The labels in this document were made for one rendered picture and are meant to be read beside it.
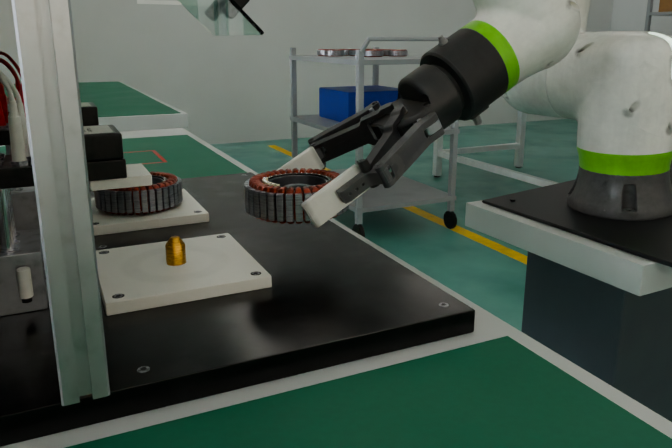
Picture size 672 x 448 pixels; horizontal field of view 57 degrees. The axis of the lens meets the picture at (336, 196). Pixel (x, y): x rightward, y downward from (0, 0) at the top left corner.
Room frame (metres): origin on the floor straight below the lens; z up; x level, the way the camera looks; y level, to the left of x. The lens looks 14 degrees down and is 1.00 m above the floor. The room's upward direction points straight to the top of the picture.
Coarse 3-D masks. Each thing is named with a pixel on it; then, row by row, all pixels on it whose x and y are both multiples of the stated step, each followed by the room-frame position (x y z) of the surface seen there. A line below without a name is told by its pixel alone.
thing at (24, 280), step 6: (18, 270) 0.49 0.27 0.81; (24, 270) 0.49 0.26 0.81; (30, 270) 0.49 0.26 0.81; (18, 276) 0.49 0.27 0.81; (24, 276) 0.49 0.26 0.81; (30, 276) 0.49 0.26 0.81; (18, 282) 0.49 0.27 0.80; (24, 282) 0.49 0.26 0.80; (30, 282) 0.49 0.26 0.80; (18, 288) 0.49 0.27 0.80; (24, 288) 0.49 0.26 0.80; (30, 288) 0.49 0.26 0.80; (24, 294) 0.49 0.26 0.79; (30, 294) 0.49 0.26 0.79; (24, 300) 0.49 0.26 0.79; (30, 300) 0.49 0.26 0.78
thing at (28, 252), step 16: (0, 240) 0.53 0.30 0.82; (16, 240) 0.53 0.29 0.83; (32, 240) 0.53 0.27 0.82; (0, 256) 0.49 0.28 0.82; (16, 256) 0.49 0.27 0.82; (32, 256) 0.50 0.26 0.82; (0, 272) 0.49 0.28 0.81; (32, 272) 0.50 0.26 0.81; (0, 288) 0.49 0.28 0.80; (16, 288) 0.49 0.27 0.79; (0, 304) 0.49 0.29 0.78; (16, 304) 0.49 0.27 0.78; (32, 304) 0.50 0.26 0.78
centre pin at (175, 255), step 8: (168, 240) 0.59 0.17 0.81; (176, 240) 0.58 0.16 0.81; (168, 248) 0.58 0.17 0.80; (176, 248) 0.58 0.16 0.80; (184, 248) 0.59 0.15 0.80; (168, 256) 0.58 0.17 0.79; (176, 256) 0.58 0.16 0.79; (184, 256) 0.58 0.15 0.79; (168, 264) 0.58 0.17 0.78; (176, 264) 0.58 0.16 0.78
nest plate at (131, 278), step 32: (96, 256) 0.61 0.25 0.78; (128, 256) 0.61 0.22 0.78; (160, 256) 0.61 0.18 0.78; (192, 256) 0.61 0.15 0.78; (224, 256) 0.61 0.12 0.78; (128, 288) 0.52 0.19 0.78; (160, 288) 0.52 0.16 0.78; (192, 288) 0.52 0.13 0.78; (224, 288) 0.53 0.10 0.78; (256, 288) 0.55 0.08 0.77
